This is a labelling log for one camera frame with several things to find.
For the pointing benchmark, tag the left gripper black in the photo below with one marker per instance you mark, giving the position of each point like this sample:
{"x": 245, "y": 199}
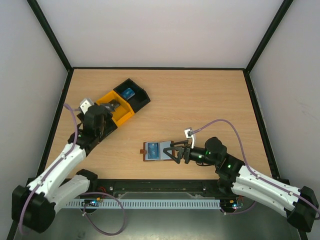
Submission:
{"x": 107, "y": 115}

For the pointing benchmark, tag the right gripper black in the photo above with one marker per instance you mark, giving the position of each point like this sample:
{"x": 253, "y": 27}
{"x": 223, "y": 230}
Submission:
{"x": 186, "y": 154}

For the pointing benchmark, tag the blue vip card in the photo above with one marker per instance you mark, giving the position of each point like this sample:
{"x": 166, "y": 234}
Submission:
{"x": 152, "y": 151}

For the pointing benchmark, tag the brown leather card holder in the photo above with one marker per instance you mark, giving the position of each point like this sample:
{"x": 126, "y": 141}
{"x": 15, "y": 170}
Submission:
{"x": 163, "y": 156}

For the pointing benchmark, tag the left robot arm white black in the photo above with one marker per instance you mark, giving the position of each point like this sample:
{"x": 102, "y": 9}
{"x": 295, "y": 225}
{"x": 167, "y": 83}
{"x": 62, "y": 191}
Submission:
{"x": 35, "y": 206}

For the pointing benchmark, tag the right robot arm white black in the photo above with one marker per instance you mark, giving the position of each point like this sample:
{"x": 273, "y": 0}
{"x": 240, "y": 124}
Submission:
{"x": 298, "y": 205}

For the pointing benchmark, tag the dark grey card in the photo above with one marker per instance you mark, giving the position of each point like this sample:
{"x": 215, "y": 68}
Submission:
{"x": 114, "y": 104}

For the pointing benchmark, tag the black plastic bin near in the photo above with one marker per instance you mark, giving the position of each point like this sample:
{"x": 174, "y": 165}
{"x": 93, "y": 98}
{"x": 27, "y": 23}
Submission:
{"x": 89, "y": 143}

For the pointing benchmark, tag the black plastic bin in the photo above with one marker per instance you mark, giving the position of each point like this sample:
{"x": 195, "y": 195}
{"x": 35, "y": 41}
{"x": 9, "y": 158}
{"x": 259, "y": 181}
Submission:
{"x": 89, "y": 143}
{"x": 139, "y": 100}

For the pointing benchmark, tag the yellow plastic bin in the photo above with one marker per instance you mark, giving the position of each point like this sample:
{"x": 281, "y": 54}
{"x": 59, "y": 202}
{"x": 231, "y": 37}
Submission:
{"x": 122, "y": 113}

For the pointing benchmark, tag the black plastic bin far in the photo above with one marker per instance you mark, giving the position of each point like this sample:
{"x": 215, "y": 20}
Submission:
{"x": 139, "y": 100}

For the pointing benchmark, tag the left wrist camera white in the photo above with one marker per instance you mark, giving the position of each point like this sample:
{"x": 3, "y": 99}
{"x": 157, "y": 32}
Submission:
{"x": 85, "y": 104}

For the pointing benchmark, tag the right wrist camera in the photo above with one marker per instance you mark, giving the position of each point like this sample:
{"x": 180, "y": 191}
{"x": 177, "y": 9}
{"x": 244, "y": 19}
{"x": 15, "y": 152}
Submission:
{"x": 190, "y": 135}

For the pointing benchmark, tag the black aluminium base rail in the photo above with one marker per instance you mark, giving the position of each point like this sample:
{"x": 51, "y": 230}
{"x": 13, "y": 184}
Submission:
{"x": 207, "y": 188}

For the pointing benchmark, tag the light blue slotted cable duct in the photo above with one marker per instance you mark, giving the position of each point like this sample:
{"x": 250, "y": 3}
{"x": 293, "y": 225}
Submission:
{"x": 175, "y": 204}

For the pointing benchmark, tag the black frame post left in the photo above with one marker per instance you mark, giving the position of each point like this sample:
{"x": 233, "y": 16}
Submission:
{"x": 40, "y": 16}

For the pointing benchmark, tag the black frame post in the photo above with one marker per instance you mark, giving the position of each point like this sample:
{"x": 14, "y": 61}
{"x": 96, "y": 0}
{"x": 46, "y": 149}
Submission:
{"x": 40, "y": 16}
{"x": 277, "y": 19}

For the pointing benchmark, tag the black frame post right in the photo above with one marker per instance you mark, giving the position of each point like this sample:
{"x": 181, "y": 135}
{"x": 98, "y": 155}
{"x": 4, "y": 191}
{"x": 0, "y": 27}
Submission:
{"x": 277, "y": 19}

